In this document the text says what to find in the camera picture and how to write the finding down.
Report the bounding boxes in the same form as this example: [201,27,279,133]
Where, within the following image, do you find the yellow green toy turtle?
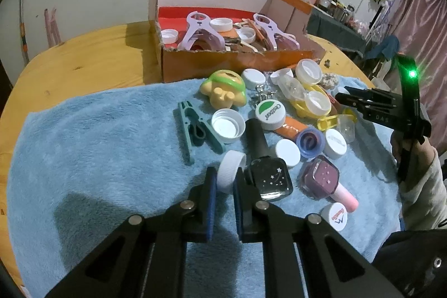
[200,70,248,109]

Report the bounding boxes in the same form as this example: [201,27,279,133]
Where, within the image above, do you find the orange cardboard box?
[149,0,325,84]

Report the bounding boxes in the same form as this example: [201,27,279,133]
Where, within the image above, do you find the blue swirl bottle cap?
[297,128,326,158]

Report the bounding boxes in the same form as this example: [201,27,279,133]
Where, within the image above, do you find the purple nail polish bottle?
[298,155,360,213]

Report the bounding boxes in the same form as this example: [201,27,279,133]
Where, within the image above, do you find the pink curtain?
[387,0,447,131]

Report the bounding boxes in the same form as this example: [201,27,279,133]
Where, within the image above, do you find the clear plastic blister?
[277,75,308,99]

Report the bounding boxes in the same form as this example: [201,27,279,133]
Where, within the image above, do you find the dark green covered side table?
[307,6,369,56]

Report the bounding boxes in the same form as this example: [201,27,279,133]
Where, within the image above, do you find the person's right forearm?
[398,141,447,230]

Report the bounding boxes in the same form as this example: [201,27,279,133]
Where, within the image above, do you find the yellow plastic tongs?
[291,85,358,131]

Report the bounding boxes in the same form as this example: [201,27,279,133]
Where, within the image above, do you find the blue garment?
[365,35,400,61]

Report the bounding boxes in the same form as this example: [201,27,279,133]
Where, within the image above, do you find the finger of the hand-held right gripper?
[334,92,407,134]
[344,86,407,106]

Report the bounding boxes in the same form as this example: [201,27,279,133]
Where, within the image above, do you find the person's right hand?
[390,130,402,166]

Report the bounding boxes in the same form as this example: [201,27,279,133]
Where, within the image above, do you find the orange white striped pole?
[19,0,29,63]

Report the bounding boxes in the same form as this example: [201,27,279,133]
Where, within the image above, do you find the silver metal clips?
[249,83,276,103]

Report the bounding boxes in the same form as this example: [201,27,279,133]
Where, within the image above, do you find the person's dark trousers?
[372,228,447,298]

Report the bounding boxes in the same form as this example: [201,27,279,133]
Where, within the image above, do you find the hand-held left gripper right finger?
[233,168,402,298]

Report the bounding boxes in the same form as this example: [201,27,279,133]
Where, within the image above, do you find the beige lumpy trinket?
[319,73,339,87]

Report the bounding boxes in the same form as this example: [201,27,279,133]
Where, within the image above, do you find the orange toy carrot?
[274,116,308,140]

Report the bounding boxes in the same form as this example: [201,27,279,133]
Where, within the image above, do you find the blue orange logo cap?
[319,202,349,232]

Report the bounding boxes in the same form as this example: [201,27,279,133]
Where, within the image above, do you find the blue fluffy towel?
[6,75,402,298]

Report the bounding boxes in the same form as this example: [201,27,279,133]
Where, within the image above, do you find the grey print white cap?
[324,128,348,159]

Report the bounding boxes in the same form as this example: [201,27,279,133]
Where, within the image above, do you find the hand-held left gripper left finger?
[45,166,218,298]

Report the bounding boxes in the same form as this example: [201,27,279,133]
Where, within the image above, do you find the clear plastic cup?
[337,116,357,143]

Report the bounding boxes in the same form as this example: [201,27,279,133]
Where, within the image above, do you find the black nail polish bottle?
[242,118,294,202]

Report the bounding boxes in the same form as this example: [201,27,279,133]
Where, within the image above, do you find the teal clothes peg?
[177,101,227,166]

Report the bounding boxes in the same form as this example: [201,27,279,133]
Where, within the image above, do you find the green label white cap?
[255,99,286,131]

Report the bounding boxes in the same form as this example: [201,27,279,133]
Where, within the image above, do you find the pile of white plastic caps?
[211,59,332,169]

